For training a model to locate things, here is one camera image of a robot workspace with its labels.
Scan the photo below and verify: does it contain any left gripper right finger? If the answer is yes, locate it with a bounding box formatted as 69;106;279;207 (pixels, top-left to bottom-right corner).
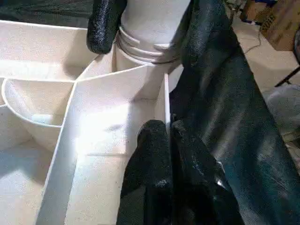
169;120;245;225

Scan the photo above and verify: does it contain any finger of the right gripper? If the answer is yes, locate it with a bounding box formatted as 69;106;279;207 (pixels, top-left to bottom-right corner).
173;0;235;68
86;0;128;55

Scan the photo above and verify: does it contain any white plastic table top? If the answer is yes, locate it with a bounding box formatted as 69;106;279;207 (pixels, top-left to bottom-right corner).
0;19;184;225

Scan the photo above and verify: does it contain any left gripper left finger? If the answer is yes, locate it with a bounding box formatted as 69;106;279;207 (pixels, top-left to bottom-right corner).
118;119;174;225

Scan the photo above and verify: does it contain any white plastic table leg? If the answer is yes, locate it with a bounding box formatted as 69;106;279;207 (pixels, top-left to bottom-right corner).
112;0;195;67

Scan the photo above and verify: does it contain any brown cardboard box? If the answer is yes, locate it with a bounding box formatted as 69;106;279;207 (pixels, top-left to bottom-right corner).
240;0;300;52

